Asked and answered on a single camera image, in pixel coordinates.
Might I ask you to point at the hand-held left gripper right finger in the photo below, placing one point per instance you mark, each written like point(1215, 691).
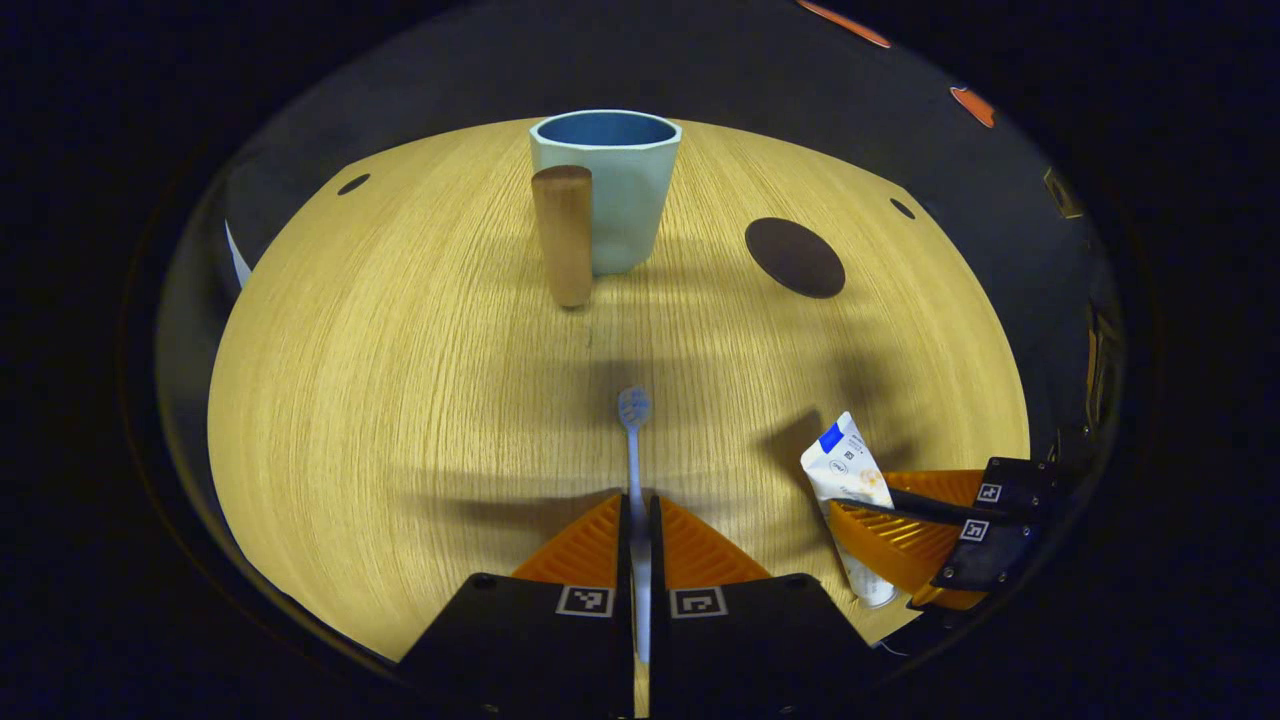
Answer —
point(662, 640)

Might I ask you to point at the black backdrop cloth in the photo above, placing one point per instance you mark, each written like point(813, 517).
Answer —
point(450, 80)

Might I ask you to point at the wooden desktop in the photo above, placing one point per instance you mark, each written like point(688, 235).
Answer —
point(400, 400)

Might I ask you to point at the white toothpaste tube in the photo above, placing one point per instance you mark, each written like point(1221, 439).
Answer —
point(845, 465)

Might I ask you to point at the light blue toothbrush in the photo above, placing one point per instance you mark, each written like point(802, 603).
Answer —
point(634, 408)

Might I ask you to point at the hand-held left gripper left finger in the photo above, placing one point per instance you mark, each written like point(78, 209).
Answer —
point(620, 640)

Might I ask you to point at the dark brown round coaster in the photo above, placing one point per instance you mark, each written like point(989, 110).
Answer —
point(795, 258)

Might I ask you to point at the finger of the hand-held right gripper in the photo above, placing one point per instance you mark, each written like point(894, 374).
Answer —
point(990, 555)
point(1020, 490)

